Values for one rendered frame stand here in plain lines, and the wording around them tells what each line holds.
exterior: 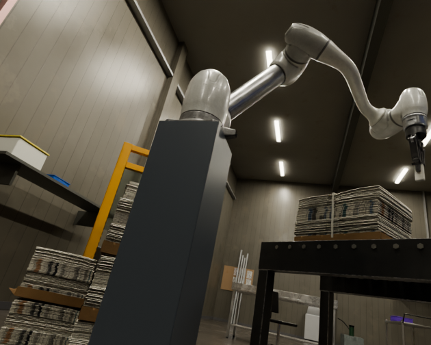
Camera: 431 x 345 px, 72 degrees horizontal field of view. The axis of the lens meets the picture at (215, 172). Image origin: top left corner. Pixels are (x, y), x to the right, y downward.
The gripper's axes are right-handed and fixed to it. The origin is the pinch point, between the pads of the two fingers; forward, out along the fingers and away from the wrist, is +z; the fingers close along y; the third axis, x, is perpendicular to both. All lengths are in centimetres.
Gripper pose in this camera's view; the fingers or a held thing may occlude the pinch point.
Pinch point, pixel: (419, 172)
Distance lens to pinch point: 142.7
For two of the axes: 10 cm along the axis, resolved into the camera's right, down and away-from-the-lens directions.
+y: -7.3, -4.1, -5.5
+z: -1.9, 8.9, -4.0
